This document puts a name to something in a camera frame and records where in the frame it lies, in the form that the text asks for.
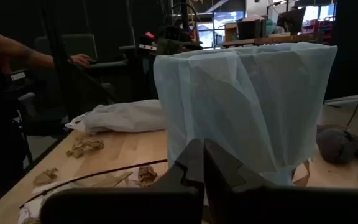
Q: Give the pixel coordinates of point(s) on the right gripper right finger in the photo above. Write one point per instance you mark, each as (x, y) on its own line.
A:
(244, 205)

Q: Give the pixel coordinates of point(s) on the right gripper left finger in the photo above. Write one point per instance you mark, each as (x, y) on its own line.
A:
(166, 205)

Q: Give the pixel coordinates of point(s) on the brown paper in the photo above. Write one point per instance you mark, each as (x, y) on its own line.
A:
(46, 177)
(85, 147)
(147, 175)

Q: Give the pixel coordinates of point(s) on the brown cardboard piece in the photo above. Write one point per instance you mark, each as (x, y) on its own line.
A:
(104, 182)

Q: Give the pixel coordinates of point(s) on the blue plastic trash bag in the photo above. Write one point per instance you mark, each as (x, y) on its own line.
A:
(244, 109)

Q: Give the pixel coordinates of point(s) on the grey plastic trash bag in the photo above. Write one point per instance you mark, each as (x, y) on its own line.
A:
(126, 116)

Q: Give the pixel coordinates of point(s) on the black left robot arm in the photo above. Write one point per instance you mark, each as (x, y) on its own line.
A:
(174, 39)

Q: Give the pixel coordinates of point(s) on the dark grey rounded object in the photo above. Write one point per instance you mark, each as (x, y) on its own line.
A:
(337, 144)

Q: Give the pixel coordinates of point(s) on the wooden desk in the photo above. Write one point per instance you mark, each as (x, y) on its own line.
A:
(269, 40)

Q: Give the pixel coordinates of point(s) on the person's hand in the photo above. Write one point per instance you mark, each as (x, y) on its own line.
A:
(81, 59)

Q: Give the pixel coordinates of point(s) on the black box on desk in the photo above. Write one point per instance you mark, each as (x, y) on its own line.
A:
(250, 28)

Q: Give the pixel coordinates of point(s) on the black computer monitor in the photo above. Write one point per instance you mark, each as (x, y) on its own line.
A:
(292, 20)

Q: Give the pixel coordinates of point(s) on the black aluminium frame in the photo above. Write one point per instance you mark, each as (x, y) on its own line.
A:
(73, 90)

